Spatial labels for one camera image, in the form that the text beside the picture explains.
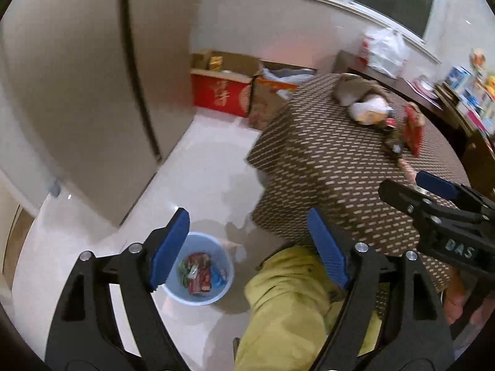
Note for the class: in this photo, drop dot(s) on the polka dot round table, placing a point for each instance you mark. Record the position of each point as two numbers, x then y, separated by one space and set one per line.
328 162

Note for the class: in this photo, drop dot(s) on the red foil wrapper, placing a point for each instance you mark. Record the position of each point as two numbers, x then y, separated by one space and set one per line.
413 131

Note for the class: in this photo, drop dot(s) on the dark wooden desk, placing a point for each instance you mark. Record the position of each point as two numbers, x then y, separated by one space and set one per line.
475 150

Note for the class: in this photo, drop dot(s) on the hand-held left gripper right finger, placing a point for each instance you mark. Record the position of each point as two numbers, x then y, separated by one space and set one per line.
328 247

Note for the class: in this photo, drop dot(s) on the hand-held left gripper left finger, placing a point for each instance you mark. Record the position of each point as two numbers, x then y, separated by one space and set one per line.
170 247

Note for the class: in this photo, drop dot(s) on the beige double-door refrigerator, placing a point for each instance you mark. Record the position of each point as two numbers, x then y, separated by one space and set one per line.
77 85

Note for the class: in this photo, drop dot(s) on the yellow duck toy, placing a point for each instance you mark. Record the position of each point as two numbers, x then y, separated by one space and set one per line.
491 84

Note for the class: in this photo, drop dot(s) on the light blue plastic bin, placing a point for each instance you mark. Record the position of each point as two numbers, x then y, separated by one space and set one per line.
201 242

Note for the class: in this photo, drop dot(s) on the orange bear wall decoration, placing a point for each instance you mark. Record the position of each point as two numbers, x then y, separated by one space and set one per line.
478 57

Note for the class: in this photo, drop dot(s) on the brown printed cardboard box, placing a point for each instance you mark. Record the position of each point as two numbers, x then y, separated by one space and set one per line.
267 104

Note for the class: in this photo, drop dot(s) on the white plastic shopping bag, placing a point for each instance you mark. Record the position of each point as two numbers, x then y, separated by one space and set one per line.
386 52

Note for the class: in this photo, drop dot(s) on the green wrapper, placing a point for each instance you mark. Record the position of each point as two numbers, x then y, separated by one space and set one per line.
183 272

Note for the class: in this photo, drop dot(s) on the white plastic bag in box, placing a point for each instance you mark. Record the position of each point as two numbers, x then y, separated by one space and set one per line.
288 77

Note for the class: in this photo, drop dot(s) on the red snack packet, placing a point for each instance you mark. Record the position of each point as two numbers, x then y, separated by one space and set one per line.
200 274

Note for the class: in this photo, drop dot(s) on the red cardboard box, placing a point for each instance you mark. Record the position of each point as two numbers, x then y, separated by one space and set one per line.
220 94

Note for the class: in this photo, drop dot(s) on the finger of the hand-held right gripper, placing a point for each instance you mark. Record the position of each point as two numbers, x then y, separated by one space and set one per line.
402 197
437 185

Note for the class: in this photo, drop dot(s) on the person's yellow trouser leg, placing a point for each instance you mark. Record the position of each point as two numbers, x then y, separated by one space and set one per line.
286 309

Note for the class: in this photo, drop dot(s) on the dark printed wrapper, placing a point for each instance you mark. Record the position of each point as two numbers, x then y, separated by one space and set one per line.
396 139

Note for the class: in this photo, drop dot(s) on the row of books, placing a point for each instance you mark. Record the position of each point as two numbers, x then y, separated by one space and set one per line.
468 89

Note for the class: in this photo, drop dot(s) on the person's right hand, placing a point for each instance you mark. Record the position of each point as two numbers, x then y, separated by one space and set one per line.
454 297

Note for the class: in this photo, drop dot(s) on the small yellow box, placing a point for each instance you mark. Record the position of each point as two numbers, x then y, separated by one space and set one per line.
216 63

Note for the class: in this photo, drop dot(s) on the dark wooden side table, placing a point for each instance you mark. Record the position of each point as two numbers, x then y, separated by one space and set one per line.
386 82

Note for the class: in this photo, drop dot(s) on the small blue wrapper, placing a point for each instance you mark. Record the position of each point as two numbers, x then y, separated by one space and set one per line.
218 279

